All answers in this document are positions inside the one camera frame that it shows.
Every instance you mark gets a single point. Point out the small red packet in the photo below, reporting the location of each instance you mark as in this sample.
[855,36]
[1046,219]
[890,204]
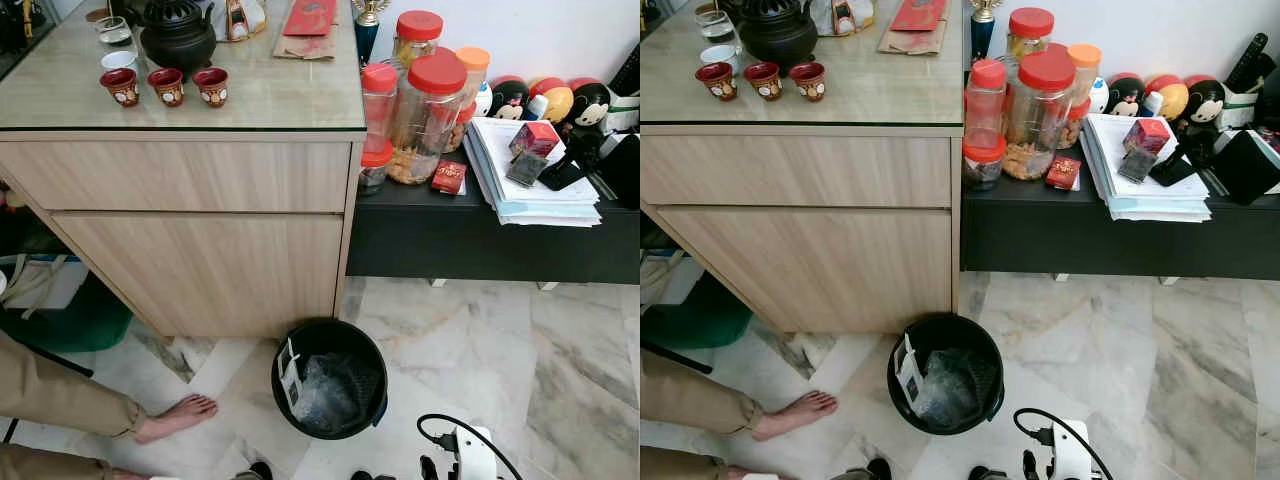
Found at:
[1062,172]
[449,177]

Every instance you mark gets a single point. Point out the green plastic tub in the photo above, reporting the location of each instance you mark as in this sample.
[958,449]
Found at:
[80,325]
[700,322]

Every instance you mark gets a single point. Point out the clear bottle red cap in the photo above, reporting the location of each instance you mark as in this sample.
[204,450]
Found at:
[378,100]
[985,100]

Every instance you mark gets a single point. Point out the clear drinking glass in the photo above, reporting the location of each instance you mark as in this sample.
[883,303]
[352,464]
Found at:
[712,22]
[113,32]

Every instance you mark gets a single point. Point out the black robot left foot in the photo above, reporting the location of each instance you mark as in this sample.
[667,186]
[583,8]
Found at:
[880,469]
[260,471]

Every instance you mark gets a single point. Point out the person's bare foot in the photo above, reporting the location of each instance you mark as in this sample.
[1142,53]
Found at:
[175,418]
[795,413]

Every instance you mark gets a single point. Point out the small red box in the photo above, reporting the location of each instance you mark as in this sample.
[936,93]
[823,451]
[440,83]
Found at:
[1146,135]
[537,138]

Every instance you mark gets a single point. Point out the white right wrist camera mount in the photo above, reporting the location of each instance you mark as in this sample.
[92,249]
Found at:
[1070,452]
[476,455]

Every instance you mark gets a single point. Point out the stack of white papers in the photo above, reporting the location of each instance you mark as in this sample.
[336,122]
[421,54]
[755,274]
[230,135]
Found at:
[1160,202]
[560,205]

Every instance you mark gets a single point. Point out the small plastic jar red lid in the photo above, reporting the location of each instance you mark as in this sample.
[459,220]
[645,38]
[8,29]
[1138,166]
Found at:
[1030,25]
[418,27]

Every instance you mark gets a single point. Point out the black pouch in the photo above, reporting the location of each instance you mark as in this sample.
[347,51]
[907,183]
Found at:
[622,170]
[1245,168]

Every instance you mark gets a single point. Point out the red envelope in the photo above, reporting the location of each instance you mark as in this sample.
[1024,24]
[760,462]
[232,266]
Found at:
[918,14]
[310,17]

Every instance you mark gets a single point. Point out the white plastic bag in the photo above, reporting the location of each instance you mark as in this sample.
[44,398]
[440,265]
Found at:
[665,280]
[40,285]

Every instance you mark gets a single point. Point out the plastic jar orange lid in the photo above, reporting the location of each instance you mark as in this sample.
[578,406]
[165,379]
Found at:
[473,60]
[1084,57]

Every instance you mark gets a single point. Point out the short jar red lid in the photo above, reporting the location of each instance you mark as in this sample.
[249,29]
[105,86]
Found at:
[982,162]
[375,165]

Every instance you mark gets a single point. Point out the khaki trouser leg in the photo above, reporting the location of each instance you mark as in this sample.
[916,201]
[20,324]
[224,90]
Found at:
[690,395]
[50,465]
[680,465]
[60,395]

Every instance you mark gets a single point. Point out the white ceramic cup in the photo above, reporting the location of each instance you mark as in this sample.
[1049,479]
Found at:
[718,54]
[118,60]

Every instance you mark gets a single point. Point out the gold trophy blue base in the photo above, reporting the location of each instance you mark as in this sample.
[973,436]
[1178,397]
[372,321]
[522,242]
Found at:
[368,35]
[985,30]

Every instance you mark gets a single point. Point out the black round rubbish bin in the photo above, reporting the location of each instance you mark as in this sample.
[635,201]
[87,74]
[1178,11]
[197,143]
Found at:
[345,335]
[960,330]

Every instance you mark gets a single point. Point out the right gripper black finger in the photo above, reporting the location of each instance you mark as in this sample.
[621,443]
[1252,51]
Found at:
[429,469]
[1031,467]

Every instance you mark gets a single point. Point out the black iron teapot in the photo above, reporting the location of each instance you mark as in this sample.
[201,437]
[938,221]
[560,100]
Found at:
[177,40]
[778,32]

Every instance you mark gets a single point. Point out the red patterned tea cup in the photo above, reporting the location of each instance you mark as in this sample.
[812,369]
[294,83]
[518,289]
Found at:
[763,80]
[166,86]
[716,80]
[808,80]
[120,87]
[211,86]

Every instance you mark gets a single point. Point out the brown paper envelope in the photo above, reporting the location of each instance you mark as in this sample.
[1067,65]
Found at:
[905,43]
[300,48]

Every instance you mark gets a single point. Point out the gold white figurine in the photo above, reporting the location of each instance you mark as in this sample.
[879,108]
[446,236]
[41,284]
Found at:
[845,15]
[240,20]

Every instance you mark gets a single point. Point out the black phone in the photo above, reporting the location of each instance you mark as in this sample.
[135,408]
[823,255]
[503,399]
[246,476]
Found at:
[1172,168]
[562,175]

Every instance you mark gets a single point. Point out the black remote control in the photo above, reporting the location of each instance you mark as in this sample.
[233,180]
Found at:
[1248,60]
[628,72]

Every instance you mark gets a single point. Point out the black red mouse plush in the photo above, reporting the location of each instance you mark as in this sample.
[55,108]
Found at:
[592,105]
[1127,95]
[510,100]
[1205,100]

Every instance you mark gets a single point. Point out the black low shelf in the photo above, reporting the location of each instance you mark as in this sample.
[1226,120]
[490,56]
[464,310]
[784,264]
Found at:
[480,240]
[1100,245]

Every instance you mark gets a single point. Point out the light wood cabinet glass top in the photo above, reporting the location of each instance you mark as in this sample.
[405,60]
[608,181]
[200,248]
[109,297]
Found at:
[820,265]
[200,270]

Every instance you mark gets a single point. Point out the dark grey packet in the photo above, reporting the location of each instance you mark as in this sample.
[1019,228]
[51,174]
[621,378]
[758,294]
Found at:
[1137,163]
[525,168]

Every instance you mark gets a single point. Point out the yellow red bear plush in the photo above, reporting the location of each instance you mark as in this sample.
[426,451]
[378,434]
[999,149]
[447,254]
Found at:
[1165,97]
[555,102]

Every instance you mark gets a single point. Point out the large plastic jar red lid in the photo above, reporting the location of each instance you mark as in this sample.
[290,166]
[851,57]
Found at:
[1042,110]
[430,120]

